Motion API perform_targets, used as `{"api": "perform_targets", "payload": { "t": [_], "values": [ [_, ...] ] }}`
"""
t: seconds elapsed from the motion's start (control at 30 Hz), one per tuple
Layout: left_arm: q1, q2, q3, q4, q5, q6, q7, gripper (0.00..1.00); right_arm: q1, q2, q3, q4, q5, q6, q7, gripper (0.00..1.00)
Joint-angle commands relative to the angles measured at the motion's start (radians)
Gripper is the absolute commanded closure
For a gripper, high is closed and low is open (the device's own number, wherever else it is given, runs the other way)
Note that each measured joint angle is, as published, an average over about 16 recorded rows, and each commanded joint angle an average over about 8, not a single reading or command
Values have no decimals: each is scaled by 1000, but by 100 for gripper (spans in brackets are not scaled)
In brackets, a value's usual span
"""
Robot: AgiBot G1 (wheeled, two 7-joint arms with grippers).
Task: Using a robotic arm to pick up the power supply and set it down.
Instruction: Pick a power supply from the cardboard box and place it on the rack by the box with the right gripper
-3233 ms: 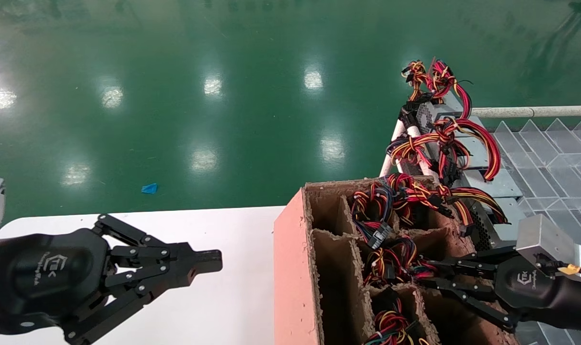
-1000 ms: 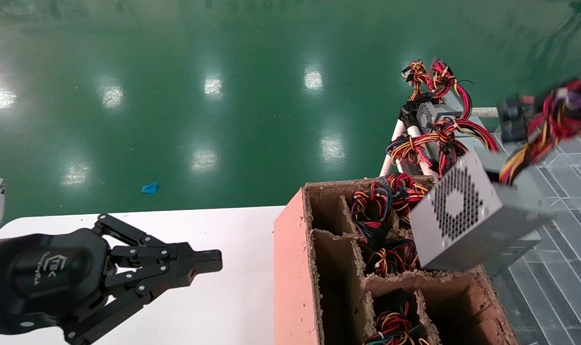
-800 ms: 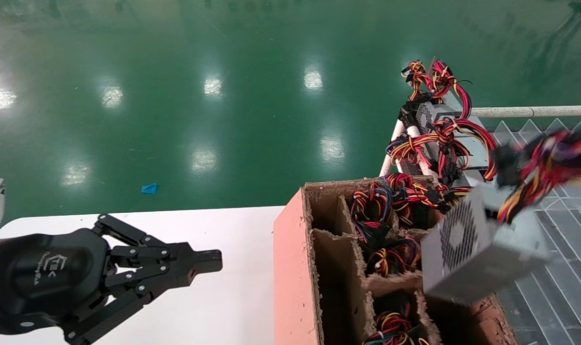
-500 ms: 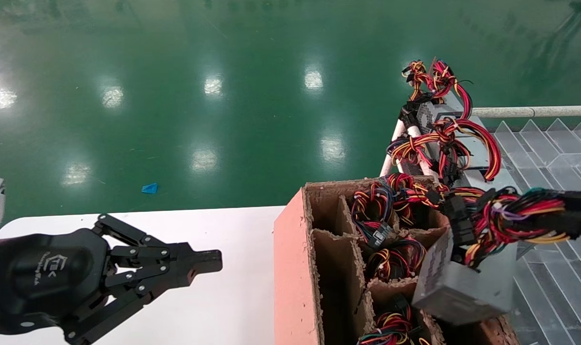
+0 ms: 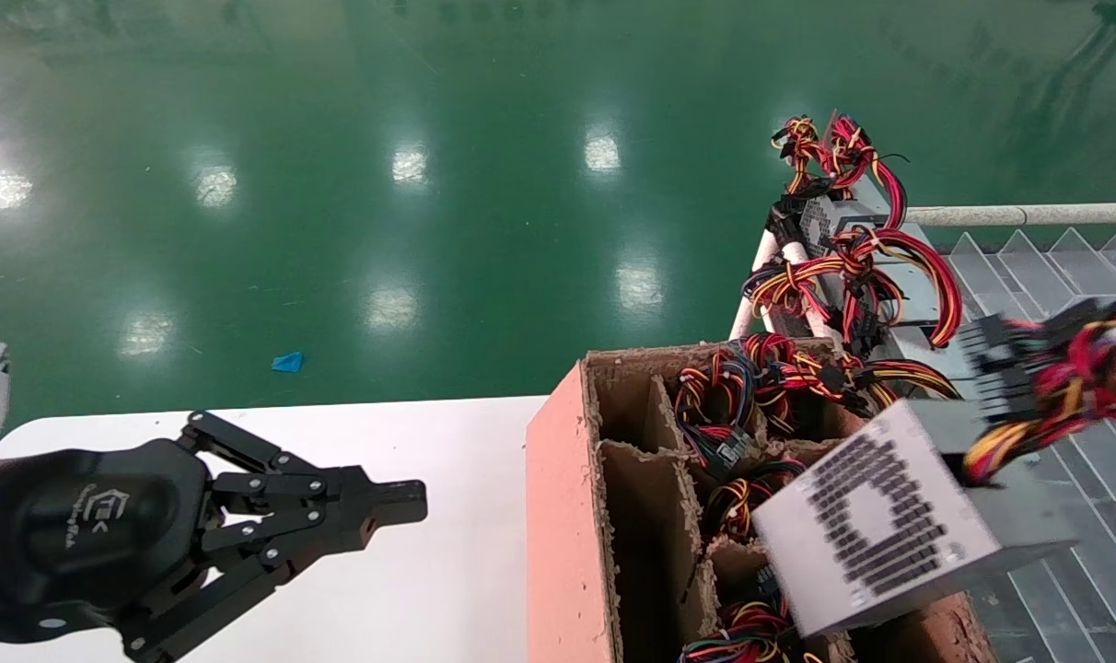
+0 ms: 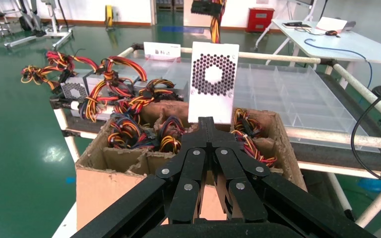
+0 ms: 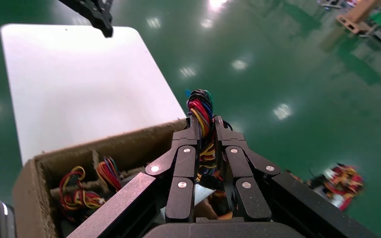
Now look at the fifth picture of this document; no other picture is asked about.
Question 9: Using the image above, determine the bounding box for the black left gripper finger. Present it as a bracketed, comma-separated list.
[177, 410, 429, 516]
[119, 505, 429, 663]

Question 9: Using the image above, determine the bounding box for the wire harness middle compartment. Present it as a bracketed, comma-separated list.
[701, 456, 809, 544]

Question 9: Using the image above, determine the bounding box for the wire harness compartment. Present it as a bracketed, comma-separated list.
[678, 589, 826, 663]
[701, 456, 809, 544]

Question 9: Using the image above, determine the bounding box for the divided brown cardboard box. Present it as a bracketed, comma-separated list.
[526, 336, 1001, 663]

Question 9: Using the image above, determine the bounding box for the silver power supply with cables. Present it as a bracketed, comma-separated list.
[751, 293, 1116, 641]
[768, 110, 911, 236]
[742, 331, 962, 415]
[673, 348, 763, 472]
[745, 226, 966, 355]

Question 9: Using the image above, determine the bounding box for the wire harness left compartment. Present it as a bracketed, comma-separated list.
[678, 589, 826, 663]

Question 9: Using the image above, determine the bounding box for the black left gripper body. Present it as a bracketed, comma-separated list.
[0, 438, 218, 646]

